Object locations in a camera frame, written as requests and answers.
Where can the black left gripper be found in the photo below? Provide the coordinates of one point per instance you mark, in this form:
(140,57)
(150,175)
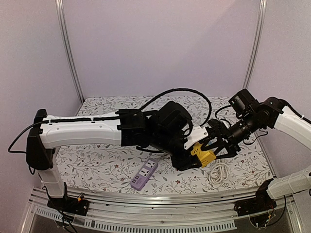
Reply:
(186,162)

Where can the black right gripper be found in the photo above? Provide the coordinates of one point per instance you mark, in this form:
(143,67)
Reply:
(225,136)

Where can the yellow cube socket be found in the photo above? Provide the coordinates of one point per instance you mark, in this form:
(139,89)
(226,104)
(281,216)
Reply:
(204,156)

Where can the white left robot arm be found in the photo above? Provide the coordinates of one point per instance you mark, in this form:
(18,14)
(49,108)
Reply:
(125,127)

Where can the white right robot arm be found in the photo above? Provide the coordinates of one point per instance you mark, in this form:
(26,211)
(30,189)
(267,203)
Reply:
(252,115)

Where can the purple power strip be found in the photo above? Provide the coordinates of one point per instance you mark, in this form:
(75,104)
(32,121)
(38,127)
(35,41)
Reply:
(144,174)

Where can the floral table mat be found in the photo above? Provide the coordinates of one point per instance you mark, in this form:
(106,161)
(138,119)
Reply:
(110,168)

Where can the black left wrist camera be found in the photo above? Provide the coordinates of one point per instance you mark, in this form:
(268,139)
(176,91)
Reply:
(173,116)

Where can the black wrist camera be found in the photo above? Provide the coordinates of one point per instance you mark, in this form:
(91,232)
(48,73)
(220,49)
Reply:
(243,102)
(173,116)

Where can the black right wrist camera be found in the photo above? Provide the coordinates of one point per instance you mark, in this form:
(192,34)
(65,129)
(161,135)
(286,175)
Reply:
(243,102)

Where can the aluminium front rail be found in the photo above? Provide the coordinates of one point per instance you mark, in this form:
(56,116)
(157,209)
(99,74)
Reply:
(213,212)

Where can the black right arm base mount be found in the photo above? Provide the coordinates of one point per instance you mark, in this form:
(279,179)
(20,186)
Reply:
(260,202)

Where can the right aluminium frame post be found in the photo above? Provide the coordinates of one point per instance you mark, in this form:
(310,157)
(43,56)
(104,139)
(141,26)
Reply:
(256,43)

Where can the aluminium frame post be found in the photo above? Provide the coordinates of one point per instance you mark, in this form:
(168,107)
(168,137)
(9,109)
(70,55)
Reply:
(68,51)
(256,43)

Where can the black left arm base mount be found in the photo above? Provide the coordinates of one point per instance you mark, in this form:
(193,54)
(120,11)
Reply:
(74,205)

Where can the left aluminium frame post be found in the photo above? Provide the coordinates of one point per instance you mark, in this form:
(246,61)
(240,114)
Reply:
(68,51)

